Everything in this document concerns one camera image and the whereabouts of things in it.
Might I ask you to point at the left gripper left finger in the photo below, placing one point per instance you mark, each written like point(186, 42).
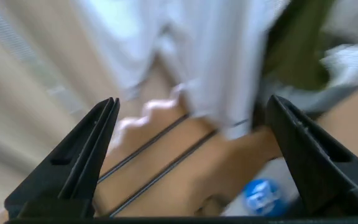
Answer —
point(64, 174)

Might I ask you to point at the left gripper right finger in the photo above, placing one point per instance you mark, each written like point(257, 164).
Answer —
point(315, 161)

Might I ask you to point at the green long-sleeved shirt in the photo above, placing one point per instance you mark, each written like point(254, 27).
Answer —
point(297, 46)

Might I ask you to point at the pale grey shorts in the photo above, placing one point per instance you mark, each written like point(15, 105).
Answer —
point(204, 62)

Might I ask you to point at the black clothes rack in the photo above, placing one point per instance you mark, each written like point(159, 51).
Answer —
point(154, 174)

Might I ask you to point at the white laundry basket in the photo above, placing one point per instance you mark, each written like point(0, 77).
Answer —
point(353, 62)

